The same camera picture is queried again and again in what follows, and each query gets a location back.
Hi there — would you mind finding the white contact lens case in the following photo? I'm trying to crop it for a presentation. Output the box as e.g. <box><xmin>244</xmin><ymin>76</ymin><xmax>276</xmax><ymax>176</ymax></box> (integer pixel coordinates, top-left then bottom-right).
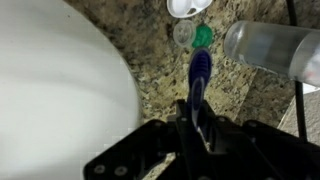
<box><xmin>166</xmin><ymin>0</ymin><xmax>213</xmax><ymax>18</ymax></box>

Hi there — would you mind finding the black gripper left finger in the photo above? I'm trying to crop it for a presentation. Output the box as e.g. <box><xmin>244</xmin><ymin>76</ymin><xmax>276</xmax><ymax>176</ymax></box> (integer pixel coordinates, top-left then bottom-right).
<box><xmin>83</xmin><ymin>100</ymin><xmax>200</xmax><ymax>180</ymax></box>

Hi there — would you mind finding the green lens case cap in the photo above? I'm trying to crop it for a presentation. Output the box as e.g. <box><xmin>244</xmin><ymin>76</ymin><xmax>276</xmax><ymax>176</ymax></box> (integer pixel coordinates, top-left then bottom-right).
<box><xmin>192</xmin><ymin>25</ymin><xmax>213</xmax><ymax>48</ymax></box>

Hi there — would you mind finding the white oval sink basin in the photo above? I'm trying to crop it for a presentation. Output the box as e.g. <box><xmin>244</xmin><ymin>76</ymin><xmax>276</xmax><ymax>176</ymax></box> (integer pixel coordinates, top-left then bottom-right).
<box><xmin>0</xmin><ymin>0</ymin><xmax>141</xmax><ymax>180</ymax></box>

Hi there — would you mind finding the black power cable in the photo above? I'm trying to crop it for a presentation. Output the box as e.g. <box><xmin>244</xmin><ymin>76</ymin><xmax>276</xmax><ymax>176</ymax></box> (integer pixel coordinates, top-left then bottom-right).
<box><xmin>285</xmin><ymin>0</ymin><xmax>308</xmax><ymax>141</ymax></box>

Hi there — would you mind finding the clear plastic bottle white cap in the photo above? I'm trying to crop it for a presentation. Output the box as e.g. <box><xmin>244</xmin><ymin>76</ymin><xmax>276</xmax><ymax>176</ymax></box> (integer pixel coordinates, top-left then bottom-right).
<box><xmin>224</xmin><ymin>21</ymin><xmax>320</xmax><ymax>87</ymax></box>

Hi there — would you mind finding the clear lens case cap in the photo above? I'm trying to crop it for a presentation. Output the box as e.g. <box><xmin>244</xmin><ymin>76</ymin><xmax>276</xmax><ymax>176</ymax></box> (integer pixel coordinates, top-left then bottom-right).
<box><xmin>173</xmin><ymin>20</ymin><xmax>196</xmax><ymax>47</ymax></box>

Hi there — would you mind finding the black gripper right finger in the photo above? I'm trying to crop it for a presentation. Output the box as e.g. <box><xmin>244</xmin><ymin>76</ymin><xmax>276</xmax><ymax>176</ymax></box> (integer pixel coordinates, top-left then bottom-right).
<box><xmin>199</xmin><ymin>103</ymin><xmax>320</xmax><ymax>180</ymax></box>

